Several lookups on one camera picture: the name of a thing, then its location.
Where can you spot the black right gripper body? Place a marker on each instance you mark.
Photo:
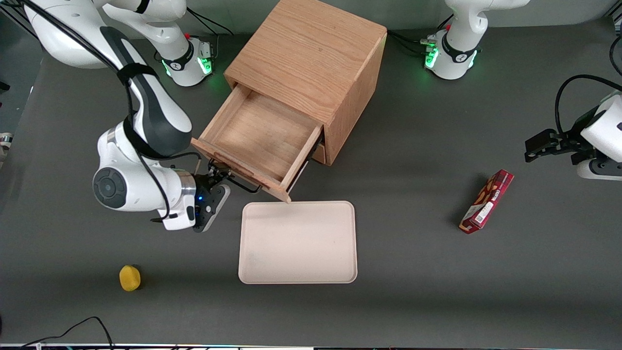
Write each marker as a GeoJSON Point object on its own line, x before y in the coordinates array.
{"type": "Point", "coordinates": [203, 183]}

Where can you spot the beige plastic tray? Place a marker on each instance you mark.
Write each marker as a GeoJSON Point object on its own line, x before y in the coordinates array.
{"type": "Point", "coordinates": [297, 243]}

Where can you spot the yellow lemon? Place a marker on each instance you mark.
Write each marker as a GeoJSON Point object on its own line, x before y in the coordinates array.
{"type": "Point", "coordinates": [129, 278]}

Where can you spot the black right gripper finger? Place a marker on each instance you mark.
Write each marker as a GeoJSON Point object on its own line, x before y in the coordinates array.
{"type": "Point", "coordinates": [224, 176]}
{"type": "Point", "coordinates": [213, 171]}

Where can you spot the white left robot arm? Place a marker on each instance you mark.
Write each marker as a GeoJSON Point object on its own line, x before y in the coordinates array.
{"type": "Point", "coordinates": [457, 43]}

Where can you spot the wooden drawer cabinet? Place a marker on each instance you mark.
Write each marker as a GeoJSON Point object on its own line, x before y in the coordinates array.
{"type": "Point", "coordinates": [311, 48]}

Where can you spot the red snack box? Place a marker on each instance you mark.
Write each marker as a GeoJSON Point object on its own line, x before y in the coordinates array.
{"type": "Point", "coordinates": [488, 201]}

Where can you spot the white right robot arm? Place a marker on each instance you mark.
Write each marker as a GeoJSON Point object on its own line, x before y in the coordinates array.
{"type": "Point", "coordinates": [131, 180]}

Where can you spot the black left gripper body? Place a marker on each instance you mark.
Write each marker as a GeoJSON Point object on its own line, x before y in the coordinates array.
{"type": "Point", "coordinates": [567, 141]}

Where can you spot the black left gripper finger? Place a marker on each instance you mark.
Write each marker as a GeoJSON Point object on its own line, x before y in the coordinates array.
{"type": "Point", "coordinates": [542, 141]}
{"type": "Point", "coordinates": [537, 156]}

